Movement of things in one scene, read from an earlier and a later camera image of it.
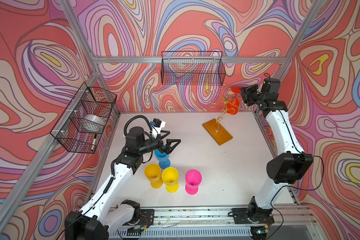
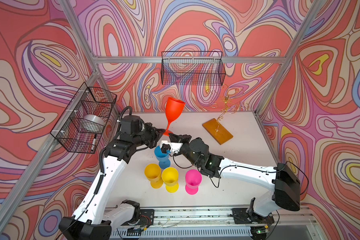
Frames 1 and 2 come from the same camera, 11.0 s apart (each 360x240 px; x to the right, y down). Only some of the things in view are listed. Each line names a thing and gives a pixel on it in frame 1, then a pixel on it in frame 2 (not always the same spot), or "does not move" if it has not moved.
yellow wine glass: x=170 y=177 does not move
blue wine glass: x=163 y=158 does not move
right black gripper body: x=252 y=96 to x=185 y=140
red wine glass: x=232 y=104 to x=173 y=109
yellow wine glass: x=153 y=173 does not move
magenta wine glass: x=193 y=178 does not move
